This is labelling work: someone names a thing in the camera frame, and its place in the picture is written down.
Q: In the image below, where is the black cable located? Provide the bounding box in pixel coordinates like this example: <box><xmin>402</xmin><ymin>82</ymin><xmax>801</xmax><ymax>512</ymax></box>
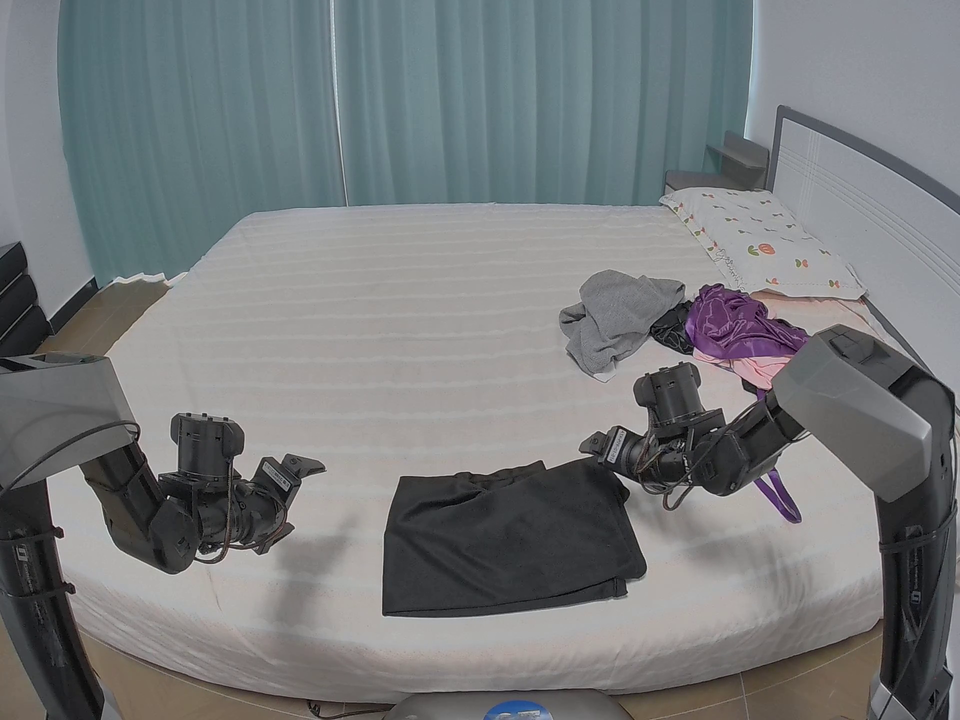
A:
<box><xmin>0</xmin><ymin>420</ymin><xmax>142</xmax><ymax>493</ymax></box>

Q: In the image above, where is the purple garment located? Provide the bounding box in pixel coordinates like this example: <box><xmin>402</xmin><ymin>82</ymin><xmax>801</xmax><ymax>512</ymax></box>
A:
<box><xmin>688</xmin><ymin>284</ymin><xmax>813</xmax><ymax>525</ymax></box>

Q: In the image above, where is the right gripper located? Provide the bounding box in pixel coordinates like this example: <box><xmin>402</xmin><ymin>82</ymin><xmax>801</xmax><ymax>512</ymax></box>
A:
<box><xmin>577</xmin><ymin>426</ymin><xmax>639</xmax><ymax>474</ymax></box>

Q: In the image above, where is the blue-green curtain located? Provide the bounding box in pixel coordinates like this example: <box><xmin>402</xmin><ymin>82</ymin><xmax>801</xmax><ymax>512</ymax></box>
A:
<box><xmin>333</xmin><ymin>0</ymin><xmax>755</xmax><ymax>208</ymax></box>
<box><xmin>58</xmin><ymin>0</ymin><xmax>348</xmax><ymax>283</ymax></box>

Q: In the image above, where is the grey bedside table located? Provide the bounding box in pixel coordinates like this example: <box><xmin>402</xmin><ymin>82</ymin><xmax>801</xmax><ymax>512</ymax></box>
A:
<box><xmin>663</xmin><ymin>130</ymin><xmax>771</xmax><ymax>193</ymax></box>

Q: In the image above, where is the grey garment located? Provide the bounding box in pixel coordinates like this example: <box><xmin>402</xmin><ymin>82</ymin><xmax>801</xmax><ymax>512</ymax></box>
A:
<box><xmin>558</xmin><ymin>269</ymin><xmax>687</xmax><ymax>384</ymax></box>

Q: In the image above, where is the black T-shirt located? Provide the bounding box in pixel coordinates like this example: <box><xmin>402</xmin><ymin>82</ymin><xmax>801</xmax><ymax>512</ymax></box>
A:
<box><xmin>381</xmin><ymin>459</ymin><xmax>648</xmax><ymax>618</ymax></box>

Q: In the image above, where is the bed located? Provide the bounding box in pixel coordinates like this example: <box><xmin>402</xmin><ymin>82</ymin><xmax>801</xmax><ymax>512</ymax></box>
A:
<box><xmin>52</xmin><ymin>105</ymin><xmax>960</xmax><ymax>703</ymax></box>

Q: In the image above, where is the white printed pillow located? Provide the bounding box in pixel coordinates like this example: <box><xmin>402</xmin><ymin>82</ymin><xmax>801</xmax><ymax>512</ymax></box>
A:
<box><xmin>660</xmin><ymin>186</ymin><xmax>867</xmax><ymax>300</ymax></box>

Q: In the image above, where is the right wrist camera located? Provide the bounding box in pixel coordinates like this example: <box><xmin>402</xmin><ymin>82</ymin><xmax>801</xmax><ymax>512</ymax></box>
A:
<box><xmin>633</xmin><ymin>364</ymin><xmax>706</xmax><ymax>426</ymax></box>

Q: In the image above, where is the black shiny garment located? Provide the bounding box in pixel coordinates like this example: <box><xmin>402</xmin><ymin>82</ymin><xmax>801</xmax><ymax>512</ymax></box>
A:
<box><xmin>648</xmin><ymin>300</ymin><xmax>695</xmax><ymax>354</ymax></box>

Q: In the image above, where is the pink garment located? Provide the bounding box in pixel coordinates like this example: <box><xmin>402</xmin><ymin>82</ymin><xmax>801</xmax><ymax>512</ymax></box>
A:
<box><xmin>693</xmin><ymin>349</ymin><xmax>796</xmax><ymax>396</ymax></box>

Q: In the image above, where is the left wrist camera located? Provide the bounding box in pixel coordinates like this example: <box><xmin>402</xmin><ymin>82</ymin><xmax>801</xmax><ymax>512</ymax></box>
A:
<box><xmin>170</xmin><ymin>411</ymin><xmax>245</xmax><ymax>478</ymax></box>

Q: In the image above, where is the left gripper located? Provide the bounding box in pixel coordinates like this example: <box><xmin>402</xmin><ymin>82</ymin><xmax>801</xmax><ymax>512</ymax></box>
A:
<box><xmin>251</xmin><ymin>456</ymin><xmax>326</xmax><ymax>555</ymax></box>

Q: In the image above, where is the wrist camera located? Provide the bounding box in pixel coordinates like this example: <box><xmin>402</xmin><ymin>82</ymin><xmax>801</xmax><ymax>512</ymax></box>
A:
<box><xmin>170</xmin><ymin>411</ymin><xmax>245</xmax><ymax>478</ymax></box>
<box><xmin>633</xmin><ymin>364</ymin><xmax>706</xmax><ymax>426</ymax></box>

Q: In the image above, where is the black chest of drawers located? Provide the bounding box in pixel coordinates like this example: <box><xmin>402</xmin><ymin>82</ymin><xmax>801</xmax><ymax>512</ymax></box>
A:
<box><xmin>0</xmin><ymin>243</ymin><xmax>50</xmax><ymax>354</ymax></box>

